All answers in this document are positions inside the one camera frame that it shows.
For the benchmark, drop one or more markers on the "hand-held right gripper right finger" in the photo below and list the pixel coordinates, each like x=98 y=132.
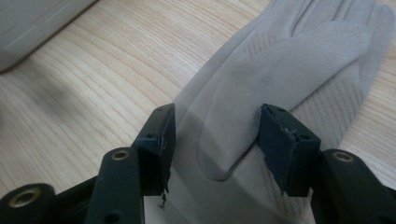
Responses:
x=289 y=155

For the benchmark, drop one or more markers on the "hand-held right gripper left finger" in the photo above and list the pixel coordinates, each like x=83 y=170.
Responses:
x=152 y=155

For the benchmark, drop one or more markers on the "plain beige glove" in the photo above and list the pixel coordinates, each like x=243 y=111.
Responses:
x=280 y=62

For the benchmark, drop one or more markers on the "clear plastic storage bin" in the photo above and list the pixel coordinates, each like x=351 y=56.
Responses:
x=31 y=28

